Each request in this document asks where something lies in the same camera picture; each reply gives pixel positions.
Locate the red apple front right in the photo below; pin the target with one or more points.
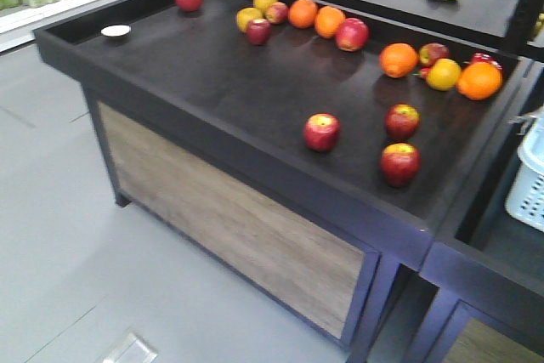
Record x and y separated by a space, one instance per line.
401 122

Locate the small white dish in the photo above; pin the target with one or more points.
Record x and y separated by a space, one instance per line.
115 32

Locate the light blue plastic basket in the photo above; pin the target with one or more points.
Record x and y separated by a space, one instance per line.
525 199

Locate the orange mid right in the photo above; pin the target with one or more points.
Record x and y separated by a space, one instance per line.
398 60

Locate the orange far right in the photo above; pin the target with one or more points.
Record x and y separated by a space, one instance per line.
479 81

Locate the silver floor outlet plate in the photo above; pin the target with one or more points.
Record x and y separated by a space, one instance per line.
131 349

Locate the black wooden display table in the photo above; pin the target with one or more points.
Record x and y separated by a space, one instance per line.
205 131

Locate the large red apple back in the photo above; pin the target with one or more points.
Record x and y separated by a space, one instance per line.
352 35

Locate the red bell pepper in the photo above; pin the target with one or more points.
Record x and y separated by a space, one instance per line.
481 57

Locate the red apple front middle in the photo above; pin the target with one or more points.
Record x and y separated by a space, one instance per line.
321 132

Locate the orange left of pair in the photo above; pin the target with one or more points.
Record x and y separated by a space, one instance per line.
302 13

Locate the orange right of pair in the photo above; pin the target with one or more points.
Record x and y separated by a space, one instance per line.
328 20

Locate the red apple near front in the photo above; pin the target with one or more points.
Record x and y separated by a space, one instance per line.
400 163

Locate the small red apple left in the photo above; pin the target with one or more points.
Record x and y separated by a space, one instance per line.
277 13

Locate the orange of pair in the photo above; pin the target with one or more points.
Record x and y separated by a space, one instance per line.
328 20
302 13

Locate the yellow apple right group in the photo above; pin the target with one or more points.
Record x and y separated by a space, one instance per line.
443 74

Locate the yellow apple front left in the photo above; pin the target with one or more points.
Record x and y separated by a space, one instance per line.
245 16

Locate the red apple behind oranges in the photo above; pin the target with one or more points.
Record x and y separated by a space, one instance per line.
430 53

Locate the dark red apple left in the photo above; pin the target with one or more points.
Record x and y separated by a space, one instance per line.
258 31

